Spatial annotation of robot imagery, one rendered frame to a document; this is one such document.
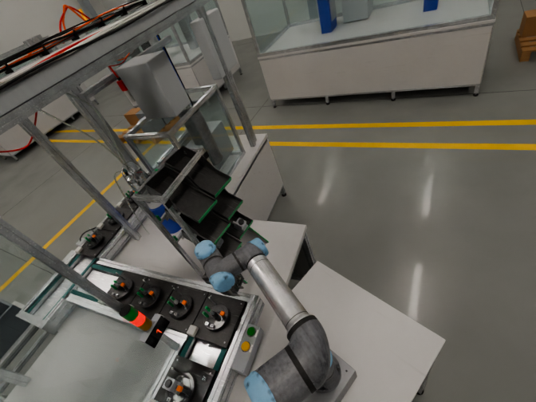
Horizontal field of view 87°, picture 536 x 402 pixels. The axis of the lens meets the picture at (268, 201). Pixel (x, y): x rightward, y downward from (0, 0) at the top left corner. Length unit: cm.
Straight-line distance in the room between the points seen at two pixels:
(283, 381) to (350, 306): 88
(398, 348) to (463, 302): 119
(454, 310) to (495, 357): 34
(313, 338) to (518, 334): 198
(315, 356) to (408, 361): 79
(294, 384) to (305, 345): 8
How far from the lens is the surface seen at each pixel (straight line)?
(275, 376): 77
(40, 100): 156
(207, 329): 162
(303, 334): 79
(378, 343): 152
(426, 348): 153
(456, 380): 241
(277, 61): 500
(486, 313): 262
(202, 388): 154
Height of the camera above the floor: 230
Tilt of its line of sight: 42 degrees down
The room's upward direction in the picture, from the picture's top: 23 degrees counter-clockwise
